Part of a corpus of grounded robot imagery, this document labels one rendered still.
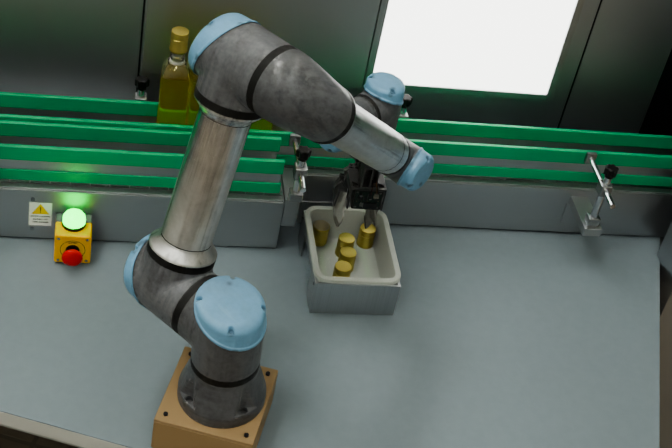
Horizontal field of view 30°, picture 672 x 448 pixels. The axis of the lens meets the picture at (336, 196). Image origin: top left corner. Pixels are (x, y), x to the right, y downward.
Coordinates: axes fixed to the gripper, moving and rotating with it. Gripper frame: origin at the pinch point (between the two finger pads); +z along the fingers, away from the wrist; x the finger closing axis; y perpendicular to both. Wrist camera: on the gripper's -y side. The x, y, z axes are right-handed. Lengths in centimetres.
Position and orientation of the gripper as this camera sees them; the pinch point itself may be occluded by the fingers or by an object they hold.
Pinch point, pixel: (352, 219)
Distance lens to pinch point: 252.8
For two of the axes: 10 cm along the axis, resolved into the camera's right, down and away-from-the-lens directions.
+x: 9.8, 0.6, 1.9
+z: -1.6, 7.7, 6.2
